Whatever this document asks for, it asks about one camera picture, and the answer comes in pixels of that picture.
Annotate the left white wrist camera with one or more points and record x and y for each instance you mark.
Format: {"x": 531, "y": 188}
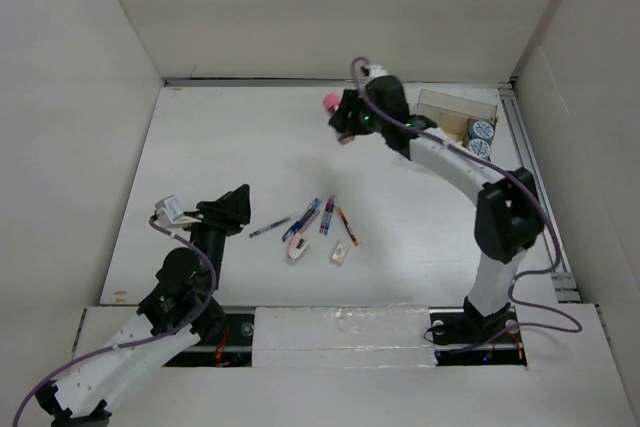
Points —
{"x": 169, "y": 213}

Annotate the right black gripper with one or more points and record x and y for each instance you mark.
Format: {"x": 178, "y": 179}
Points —
{"x": 352, "y": 100}

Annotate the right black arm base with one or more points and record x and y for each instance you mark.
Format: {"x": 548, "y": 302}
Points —
{"x": 455, "y": 344}

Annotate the red blue pen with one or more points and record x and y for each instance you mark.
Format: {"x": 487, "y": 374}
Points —
{"x": 329, "y": 207}

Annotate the blue patterned tape roll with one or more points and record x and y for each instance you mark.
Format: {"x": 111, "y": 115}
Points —
{"x": 480, "y": 148}

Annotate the black pen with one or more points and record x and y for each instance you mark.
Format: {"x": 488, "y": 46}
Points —
{"x": 269, "y": 227}

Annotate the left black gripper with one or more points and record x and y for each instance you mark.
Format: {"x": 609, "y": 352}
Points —
{"x": 229, "y": 213}

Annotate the pink capped glue bottle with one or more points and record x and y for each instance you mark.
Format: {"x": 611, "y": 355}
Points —
{"x": 331, "y": 103}

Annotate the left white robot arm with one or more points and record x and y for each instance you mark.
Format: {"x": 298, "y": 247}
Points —
{"x": 178, "y": 313}

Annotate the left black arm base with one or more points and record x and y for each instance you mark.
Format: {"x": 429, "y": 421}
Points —
{"x": 231, "y": 348}

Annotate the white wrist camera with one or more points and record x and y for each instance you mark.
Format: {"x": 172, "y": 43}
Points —
{"x": 373, "y": 71}
{"x": 169, "y": 213}

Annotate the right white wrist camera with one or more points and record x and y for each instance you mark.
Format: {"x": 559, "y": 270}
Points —
{"x": 373, "y": 71}

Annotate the orange red pen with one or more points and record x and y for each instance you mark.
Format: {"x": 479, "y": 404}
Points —
{"x": 346, "y": 223}

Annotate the clear compartment organizer box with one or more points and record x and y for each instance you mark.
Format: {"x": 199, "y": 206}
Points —
{"x": 453, "y": 114}

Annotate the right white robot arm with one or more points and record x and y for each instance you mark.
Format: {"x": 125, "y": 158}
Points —
{"x": 506, "y": 225}

